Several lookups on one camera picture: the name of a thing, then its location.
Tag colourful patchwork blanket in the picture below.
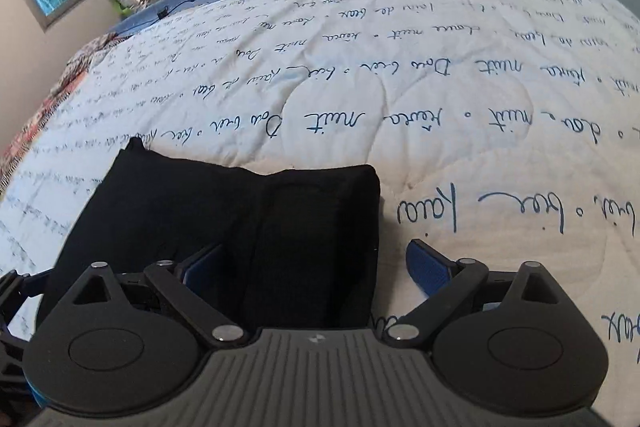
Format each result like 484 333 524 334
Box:
1 32 126 196

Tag black pants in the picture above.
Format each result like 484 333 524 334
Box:
37 139 381 329

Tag white script-print quilt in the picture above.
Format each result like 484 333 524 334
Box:
1 0 639 426

